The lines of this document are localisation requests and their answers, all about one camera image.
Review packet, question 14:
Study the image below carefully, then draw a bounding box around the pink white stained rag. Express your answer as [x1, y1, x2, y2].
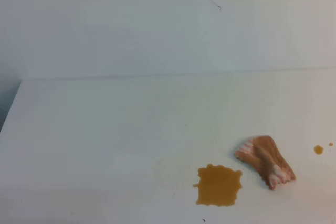
[234, 135, 296, 190]

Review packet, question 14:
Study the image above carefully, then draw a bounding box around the large brown coffee stain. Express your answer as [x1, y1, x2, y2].
[193, 164, 243, 207]

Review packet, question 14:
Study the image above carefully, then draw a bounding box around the small brown coffee drop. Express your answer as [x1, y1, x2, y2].
[314, 145, 324, 155]

